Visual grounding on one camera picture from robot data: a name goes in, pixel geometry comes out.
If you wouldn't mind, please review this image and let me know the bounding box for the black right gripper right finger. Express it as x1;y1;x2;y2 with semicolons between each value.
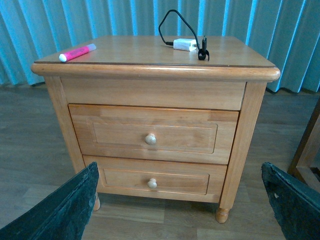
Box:
261;162;320;240

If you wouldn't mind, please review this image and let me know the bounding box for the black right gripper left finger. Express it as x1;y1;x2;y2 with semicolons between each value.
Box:
0;162;99;240

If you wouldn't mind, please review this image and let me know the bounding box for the wooden drawer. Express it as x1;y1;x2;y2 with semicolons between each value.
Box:
83;155;227;195
69;104;238;164

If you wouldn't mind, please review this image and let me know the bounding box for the pink marker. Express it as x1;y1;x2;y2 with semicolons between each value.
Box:
58;43;97;63

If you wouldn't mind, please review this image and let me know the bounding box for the dark wooden furniture piece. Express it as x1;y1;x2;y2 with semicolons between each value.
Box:
287;101;320;192

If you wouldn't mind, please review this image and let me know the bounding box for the wooden nightstand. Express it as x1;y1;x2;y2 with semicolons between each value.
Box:
31;36;281;223

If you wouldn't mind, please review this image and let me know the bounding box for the light blue curtain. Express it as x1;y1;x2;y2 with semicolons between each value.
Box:
0;0;320;93

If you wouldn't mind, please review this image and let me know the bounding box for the white charger adapter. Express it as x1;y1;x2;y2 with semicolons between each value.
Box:
173;38;198;52

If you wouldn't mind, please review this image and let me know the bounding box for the black charger cable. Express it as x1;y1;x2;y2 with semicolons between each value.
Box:
158;9;211;62

